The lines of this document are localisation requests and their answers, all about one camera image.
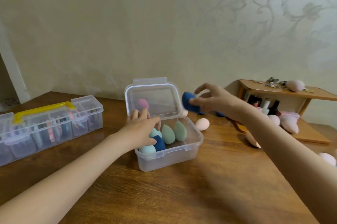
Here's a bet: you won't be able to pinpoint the small wooden rack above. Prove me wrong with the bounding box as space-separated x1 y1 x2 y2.
236 79 337 145

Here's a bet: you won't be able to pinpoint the person's right forearm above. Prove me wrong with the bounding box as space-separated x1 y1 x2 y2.
234 103 337 224

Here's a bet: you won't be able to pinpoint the person's left forearm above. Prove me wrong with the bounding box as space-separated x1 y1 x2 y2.
0 133 132 224

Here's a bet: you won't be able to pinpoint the white cosmetic bottle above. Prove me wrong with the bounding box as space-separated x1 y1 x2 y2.
261 98 272 115

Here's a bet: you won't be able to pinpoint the person's right hand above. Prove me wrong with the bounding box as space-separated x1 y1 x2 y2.
189 83 247 124

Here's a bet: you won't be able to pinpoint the white shelf unit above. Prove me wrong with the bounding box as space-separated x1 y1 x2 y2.
0 18 31 105

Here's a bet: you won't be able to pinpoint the crumpled printed paper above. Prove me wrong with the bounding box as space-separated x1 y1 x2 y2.
0 99 19 112

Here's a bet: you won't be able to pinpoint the pile of metal hair clips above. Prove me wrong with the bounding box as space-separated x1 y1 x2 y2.
250 77 315 93

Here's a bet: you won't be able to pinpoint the clear divided organizer box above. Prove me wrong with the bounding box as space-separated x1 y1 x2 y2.
0 95 104 167

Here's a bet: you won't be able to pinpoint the pile of makeup sponges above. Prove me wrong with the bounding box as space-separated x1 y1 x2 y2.
137 98 337 167

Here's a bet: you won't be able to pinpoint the small clear plastic box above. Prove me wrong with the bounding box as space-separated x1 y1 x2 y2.
124 77 205 172

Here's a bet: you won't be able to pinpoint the person's left hand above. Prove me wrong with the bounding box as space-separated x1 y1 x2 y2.
122 108 161 151

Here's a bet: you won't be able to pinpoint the puffs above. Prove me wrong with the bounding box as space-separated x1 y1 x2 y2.
8 112 98 151

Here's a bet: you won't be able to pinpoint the beige sponge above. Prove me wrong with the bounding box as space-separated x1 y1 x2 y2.
285 80 305 93

